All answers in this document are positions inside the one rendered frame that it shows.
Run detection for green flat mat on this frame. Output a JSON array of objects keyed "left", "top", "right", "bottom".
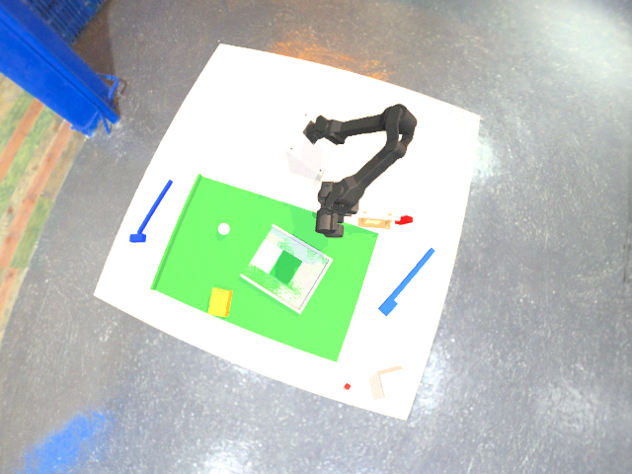
[{"left": 156, "top": 176, "right": 378, "bottom": 362}]

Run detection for yellow cube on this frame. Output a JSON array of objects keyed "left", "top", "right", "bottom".
[{"left": 207, "top": 288, "right": 233, "bottom": 317}]

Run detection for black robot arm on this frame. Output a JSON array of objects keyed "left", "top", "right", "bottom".
[{"left": 303, "top": 103, "right": 418, "bottom": 234}]

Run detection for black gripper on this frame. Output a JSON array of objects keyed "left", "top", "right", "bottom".
[{"left": 324, "top": 214, "right": 345, "bottom": 238}]

